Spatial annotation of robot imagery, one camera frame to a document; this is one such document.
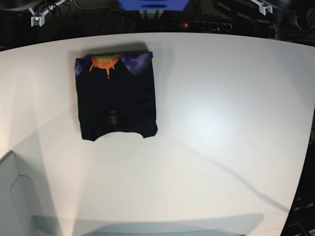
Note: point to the black T-shirt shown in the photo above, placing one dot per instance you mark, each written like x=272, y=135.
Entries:
x=116, y=93

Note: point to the blue box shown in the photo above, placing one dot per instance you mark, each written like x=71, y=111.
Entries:
x=137, y=5

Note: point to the black power strip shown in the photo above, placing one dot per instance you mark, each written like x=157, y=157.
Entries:
x=199, y=27

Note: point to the white plastic bin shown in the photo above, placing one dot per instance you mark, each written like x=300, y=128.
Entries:
x=23, y=210

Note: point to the black equipment with label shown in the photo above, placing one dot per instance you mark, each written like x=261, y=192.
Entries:
x=301, y=218

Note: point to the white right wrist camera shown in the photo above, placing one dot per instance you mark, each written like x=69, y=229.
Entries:
x=37, y=21

